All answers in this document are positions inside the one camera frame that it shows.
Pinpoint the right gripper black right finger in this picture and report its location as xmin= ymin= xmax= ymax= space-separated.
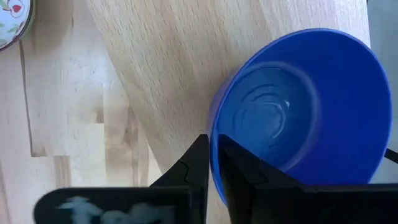
xmin=218 ymin=134 xmax=398 ymax=224

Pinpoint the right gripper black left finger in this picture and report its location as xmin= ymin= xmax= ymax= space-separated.
xmin=33 ymin=133 xmax=210 ymax=224

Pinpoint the blue plastic mini bowl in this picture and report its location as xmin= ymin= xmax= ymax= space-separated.
xmin=207 ymin=27 xmax=393 ymax=206

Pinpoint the white floral mini bowl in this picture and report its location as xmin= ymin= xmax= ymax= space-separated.
xmin=0 ymin=0 xmax=35 ymax=52

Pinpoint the wooden rack with black frame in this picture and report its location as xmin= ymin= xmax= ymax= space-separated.
xmin=86 ymin=0 xmax=398 ymax=224

